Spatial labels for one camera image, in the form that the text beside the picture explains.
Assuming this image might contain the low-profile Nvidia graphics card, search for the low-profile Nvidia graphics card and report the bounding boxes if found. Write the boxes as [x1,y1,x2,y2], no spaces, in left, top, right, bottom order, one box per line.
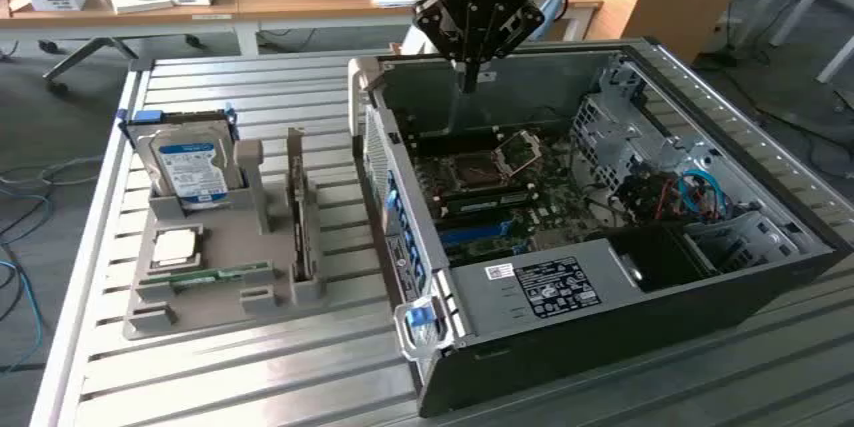
[284,126,323,284]

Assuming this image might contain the metal socket cover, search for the metal socket cover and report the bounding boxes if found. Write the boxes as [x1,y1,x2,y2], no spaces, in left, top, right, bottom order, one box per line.
[490,129,542,178]

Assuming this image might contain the silver perforated drive cage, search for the silver perforated drive cage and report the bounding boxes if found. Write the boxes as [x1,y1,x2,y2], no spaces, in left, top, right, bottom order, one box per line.
[570,59,729,188]

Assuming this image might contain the CPU socket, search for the CPU socket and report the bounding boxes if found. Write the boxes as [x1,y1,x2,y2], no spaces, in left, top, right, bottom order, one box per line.
[450,151,508,189]

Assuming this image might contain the green motherboard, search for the green motherboard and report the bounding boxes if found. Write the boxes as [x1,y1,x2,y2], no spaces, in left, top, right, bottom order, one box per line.
[406,131,628,268]

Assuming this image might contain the blue expansion slot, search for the blue expansion slot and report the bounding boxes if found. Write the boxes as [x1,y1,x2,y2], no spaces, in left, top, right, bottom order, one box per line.
[436,220,516,249]

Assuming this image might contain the hard disk with blue caddy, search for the hard disk with blue caddy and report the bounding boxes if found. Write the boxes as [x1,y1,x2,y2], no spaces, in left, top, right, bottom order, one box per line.
[117,107,247,211]

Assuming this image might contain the grey castor leg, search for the grey castor leg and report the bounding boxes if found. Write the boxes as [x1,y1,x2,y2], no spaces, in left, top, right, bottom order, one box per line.
[40,36,141,96]

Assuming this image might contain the grey plastic parts rack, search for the grey plastic parts rack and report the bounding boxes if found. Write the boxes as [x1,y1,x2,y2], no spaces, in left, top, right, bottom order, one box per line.
[123,139,332,341]

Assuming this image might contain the silver disk bay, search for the silver disk bay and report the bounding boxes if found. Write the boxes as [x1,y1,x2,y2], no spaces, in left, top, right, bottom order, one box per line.
[679,211,802,273]

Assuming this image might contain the silver power supply unit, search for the silver power supply unit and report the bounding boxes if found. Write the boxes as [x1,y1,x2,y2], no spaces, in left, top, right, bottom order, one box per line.
[444,238,646,339]

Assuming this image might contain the blue case release latch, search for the blue case release latch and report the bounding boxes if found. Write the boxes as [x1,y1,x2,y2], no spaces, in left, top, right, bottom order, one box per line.
[404,306,435,331]

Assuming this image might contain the silver CPU chip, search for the silver CPU chip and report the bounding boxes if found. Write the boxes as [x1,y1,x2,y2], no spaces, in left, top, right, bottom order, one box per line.
[151,229,201,268]

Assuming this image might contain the open black PC case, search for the open black PC case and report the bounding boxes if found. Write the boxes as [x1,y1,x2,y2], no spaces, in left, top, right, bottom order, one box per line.
[346,36,854,418]

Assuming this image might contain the red disk wire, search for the red disk wire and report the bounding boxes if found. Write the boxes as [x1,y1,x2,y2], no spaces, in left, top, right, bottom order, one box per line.
[651,174,676,221]

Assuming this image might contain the blue disk wire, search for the blue disk wire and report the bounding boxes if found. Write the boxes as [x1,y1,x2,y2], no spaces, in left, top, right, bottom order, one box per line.
[676,169,734,223]

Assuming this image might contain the white table frame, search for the white table frame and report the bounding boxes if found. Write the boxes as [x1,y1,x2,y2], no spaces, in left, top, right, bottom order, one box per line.
[730,0,854,86]

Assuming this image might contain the grey floor cable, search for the grey floor cable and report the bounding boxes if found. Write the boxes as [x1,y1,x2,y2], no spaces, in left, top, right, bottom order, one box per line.
[0,155,105,189]

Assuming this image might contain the blue floor cable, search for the blue floor cable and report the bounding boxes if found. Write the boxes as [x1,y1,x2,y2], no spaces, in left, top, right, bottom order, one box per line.
[0,186,53,379]

